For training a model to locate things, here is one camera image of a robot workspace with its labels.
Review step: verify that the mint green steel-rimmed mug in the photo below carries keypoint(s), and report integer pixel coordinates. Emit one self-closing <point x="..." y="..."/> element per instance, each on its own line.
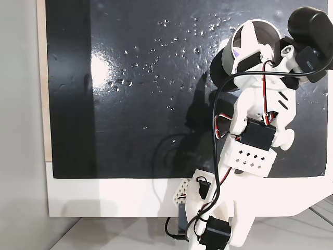
<point x="221" y="67"/>

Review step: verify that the black webcam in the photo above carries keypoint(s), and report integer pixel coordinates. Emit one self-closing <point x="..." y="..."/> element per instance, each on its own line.
<point x="307" y="20"/>

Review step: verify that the black table mat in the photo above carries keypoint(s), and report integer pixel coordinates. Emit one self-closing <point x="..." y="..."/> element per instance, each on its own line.
<point x="130" y="104"/>

